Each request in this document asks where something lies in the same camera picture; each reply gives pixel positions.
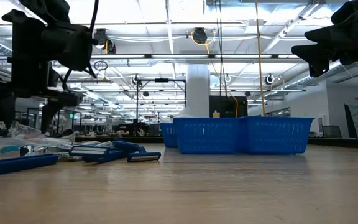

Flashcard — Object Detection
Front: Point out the black coiled cable loop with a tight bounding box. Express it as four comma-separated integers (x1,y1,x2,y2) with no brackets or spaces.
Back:
93,60,109,72

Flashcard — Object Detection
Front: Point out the blue plastic basket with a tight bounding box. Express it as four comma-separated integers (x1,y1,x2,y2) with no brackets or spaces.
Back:
238,116,315,156
172,116,242,156
159,122,178,149

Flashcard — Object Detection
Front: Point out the black hanging cable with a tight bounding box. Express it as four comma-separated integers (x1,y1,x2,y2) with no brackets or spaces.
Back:
214,0,229,98

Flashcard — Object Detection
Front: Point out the yellow hanging cable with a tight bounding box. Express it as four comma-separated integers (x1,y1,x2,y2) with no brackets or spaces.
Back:
254,0,267,118

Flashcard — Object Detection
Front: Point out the black leaning panel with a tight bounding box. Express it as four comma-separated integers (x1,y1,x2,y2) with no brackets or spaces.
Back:
343,104,358,139

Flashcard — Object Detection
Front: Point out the small silvery sachet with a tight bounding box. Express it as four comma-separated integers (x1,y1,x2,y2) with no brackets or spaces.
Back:
79,140,114,149
19,144,48,157

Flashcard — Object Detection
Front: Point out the white building column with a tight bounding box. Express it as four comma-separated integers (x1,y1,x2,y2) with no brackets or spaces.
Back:
186,63,211,118

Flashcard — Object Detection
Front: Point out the black mesh chair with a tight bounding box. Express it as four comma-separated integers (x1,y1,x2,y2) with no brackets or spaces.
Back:
321,125,343,139

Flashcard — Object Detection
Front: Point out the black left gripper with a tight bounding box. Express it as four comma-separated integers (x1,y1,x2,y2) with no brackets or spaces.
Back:
0,9,83,134

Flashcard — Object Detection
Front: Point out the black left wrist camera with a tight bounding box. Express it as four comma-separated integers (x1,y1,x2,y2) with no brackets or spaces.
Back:
47,24,94,72

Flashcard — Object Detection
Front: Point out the long blue razor handle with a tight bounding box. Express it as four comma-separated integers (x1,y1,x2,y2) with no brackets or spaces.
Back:
0,154,59,179

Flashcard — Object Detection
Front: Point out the black cabinet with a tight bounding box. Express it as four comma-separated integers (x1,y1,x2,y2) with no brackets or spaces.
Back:
209,95,249,118

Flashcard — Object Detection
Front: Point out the black table frame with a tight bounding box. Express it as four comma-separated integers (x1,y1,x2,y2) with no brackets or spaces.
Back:
0,136,358,149

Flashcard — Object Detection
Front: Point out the black metal frame stand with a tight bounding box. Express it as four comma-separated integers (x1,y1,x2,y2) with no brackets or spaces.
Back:
135,78,188,125

